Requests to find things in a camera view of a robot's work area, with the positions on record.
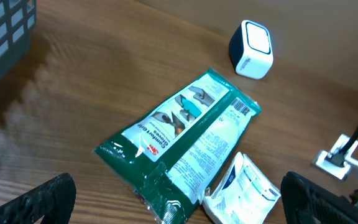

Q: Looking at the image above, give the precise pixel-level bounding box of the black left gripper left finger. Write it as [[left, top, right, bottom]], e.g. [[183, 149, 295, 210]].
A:
[[0, 173, 76, 224]]

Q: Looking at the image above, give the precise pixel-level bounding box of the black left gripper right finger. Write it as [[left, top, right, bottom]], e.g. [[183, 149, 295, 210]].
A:
[[280, 171, 358, 224]]

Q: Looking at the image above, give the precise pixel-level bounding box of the white paper packet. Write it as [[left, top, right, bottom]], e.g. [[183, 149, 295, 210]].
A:
[[202, 152, 281, 224]]

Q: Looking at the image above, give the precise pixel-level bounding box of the green gloves packet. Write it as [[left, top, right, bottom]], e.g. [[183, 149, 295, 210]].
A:
[[94, 69, 261, 223]]

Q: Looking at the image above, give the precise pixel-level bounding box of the white barcode scanner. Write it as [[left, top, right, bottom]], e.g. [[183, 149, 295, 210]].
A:
[[229, 20, 273, 80]]

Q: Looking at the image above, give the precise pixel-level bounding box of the grey plastic shopping basket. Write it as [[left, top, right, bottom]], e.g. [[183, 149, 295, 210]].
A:
[[0, 0, 37, 79]]

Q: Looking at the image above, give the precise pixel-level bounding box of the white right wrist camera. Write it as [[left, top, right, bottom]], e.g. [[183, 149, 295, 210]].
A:
[[312, 134, 358, 181]]

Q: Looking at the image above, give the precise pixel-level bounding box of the black right camera cable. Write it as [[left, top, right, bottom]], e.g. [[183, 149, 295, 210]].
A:
[[329, 107, 358, 167]]

